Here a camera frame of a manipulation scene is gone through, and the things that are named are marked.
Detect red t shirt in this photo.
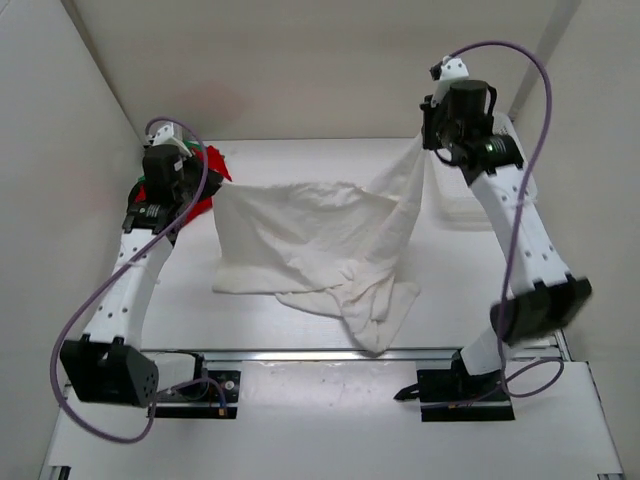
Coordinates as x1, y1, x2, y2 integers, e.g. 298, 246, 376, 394
128, 146, 232, 224

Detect white t shirt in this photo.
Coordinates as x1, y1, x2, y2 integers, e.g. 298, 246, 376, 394
212, 138, 425, 354

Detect green t shirt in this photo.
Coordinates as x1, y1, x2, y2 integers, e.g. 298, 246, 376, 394
184, 141, 202, 154

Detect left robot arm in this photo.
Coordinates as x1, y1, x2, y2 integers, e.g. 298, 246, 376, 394
59, 144, 224, 408

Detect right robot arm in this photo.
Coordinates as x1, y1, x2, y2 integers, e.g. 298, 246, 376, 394
421, 79, 592, 409

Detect white plastic basket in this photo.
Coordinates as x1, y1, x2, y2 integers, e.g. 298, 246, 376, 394
432, 112, 539, 229

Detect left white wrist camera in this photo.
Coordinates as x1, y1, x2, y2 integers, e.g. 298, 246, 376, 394
147, 121, 190, 155

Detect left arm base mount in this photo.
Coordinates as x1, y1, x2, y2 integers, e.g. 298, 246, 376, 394
145, 350, 241, 420

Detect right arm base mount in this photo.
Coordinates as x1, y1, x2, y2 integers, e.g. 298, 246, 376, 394
417, 366, 515, 423

